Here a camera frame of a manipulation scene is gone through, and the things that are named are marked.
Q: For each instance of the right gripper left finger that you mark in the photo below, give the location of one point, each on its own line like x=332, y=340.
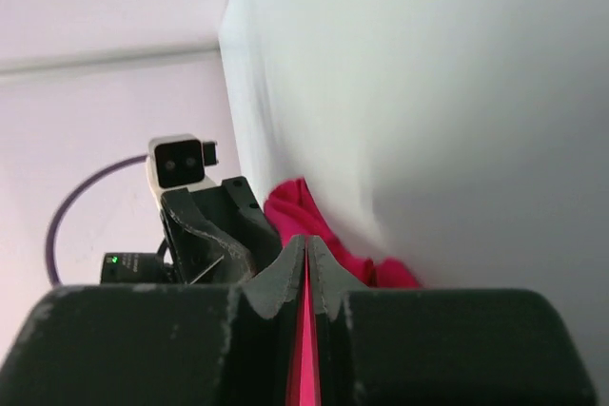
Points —
x=153, y=344

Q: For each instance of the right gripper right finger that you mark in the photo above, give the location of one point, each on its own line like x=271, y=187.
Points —
x=385, y=346

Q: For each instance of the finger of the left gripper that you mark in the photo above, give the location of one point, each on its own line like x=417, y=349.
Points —
x=249, y=225
x=201, y=250

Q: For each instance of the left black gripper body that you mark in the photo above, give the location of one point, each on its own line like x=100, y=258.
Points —
x=138, y=267

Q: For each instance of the red t shirt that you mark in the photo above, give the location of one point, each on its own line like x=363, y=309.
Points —
x=290, y=207

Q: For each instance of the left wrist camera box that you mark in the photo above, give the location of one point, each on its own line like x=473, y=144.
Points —
x=179, y=161

